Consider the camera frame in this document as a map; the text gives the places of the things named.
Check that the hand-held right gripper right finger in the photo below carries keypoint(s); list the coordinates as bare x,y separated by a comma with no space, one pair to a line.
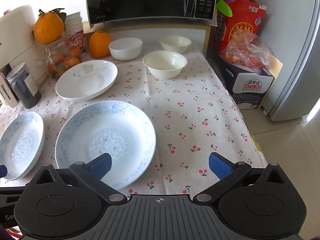
220,166

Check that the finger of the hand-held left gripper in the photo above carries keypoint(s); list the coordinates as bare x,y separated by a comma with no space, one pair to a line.
2,171

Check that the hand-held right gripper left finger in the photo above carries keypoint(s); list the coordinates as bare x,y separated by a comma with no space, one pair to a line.
102,165

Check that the small blue patterned plate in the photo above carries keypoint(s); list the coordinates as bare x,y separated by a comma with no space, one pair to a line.
22,145

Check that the large blue patterned plate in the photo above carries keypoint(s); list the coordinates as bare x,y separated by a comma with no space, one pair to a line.
112,130

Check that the plain white plate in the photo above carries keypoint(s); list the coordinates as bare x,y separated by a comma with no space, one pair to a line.
85,85

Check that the cream bowl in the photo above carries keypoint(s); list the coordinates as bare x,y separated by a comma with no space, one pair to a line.
175,43
165,66

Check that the white bowl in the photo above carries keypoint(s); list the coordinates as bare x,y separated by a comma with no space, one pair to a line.
125,51

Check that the cherry print tablecloth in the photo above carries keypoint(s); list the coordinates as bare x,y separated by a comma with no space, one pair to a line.
200,105

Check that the dark cardboard box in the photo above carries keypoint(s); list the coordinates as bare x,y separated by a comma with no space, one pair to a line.
250,90

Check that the clear jar with dark contents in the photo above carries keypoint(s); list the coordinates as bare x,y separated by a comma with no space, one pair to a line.
25,90

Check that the glass jar of small oranges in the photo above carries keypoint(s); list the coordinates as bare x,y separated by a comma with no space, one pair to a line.
62,60

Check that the plastic bag of oranges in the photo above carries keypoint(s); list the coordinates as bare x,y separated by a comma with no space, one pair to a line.
245,55

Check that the red label can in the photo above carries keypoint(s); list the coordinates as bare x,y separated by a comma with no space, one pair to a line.
78,41

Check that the white air fryer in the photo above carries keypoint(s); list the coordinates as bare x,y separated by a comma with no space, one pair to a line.
17,42

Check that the silver refrigerator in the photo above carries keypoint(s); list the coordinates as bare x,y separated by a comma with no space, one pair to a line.
300,55

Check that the stack of white cups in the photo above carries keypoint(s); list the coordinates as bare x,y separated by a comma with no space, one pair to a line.
73,23

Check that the large orange with leaves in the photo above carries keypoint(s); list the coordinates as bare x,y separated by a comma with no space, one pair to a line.
47,28

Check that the red cardboard box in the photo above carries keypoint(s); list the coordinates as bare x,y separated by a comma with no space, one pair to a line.
240,17

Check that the black microwave oven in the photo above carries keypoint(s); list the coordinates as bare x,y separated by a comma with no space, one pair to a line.
140,0

